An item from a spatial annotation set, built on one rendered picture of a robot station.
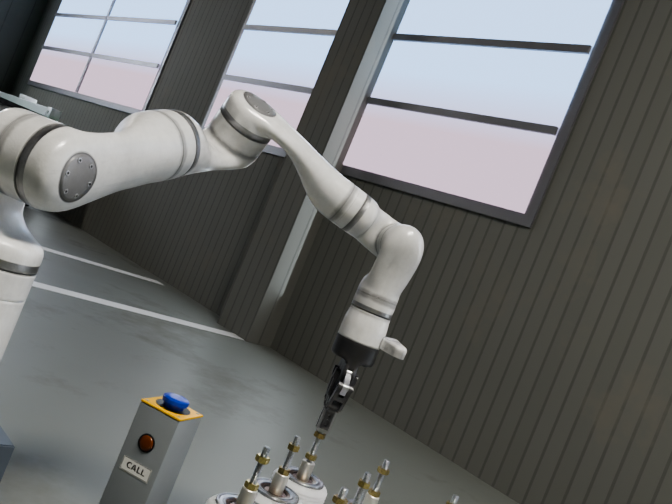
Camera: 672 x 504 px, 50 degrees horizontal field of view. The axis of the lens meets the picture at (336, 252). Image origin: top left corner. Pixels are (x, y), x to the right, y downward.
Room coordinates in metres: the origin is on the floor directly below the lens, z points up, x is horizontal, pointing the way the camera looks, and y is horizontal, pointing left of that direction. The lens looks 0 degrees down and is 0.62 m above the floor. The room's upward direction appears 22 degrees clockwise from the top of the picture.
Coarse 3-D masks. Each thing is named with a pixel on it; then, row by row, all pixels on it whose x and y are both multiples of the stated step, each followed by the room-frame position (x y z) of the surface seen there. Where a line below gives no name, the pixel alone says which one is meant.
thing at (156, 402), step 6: (162, 396) 1.09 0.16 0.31; (144, 402) 1.04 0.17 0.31; (150, 402) 1.04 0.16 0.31; (156, 402) 1.05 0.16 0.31; (162, 402) 1.06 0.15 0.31; (156, 408) 1.03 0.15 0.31; (162, 408) 1.04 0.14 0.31; (168, 408) 1.05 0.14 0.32; (186, 408) 1.08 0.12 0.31; (168, 414) 1.03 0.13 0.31; (174, 414) 1.03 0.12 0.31; (180, 414) 1.04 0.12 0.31; (186, 414) 1.05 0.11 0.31; (192, 414) 1.07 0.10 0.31; (198, 414) 1.08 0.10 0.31; (180, 420) 1.02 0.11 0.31
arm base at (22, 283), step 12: (0, 276) 0.73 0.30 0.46; (12, 276) 0.73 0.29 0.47; (24, 276) 0.75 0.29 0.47; (0, 288) 0.73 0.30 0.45; (12, 288) 0.74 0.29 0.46; (24, 288) 0.75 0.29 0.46; (0, 300) 0.73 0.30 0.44; (12, 300) 0.74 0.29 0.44; (24, 300) 0.77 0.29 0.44; (0, 312) 0.74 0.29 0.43; (12, 312) 0.75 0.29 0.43; (0, 324) 0.74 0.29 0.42; (12, 324) 0.76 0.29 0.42; (0, 336) 0.75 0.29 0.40; (0, 348) 0.76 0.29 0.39; (0, 360) 0.77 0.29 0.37
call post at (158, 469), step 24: (144, 408) 1.04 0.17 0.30; (144, 432) 1.03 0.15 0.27; (168, 432) 1.02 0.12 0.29; (192, 432) 1.07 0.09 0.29; (120, 456) 1.04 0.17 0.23; (144, 456) 1.03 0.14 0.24; (168, 456) 1.03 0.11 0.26; (120, 480) 1.04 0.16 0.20; (144, 480) 1.02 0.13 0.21; (168, 480) 1.06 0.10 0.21
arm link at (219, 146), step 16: (176, 112) 0.95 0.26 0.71; (192, 128) 0.94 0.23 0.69; (208, 128) 1.12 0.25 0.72; (224, 128) 1.09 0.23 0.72; (208, 144) 1.00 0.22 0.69; (224, 144) 1.10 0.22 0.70; (240, 144) 1.10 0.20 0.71; (256, 144) 1.11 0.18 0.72; (208, 160) 1.01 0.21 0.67; (224, 160) 1.08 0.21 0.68; (240, 160) 1.12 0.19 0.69
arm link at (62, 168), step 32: (64, 128) 0.74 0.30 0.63; (128, 128) 0.84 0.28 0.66; (160, 128) 0.88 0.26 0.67; (32, 160) 0.71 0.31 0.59; (64, 160) 0.72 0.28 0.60; (96, 160) 0.76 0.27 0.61; (128, 160) 0.82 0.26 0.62; (160, 160) 0.88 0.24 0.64; (192, 160) 0.95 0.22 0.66; (32, 192) 0.72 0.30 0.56; (64, 192) 0.73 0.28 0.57; (96, 192) 0.79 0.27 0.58
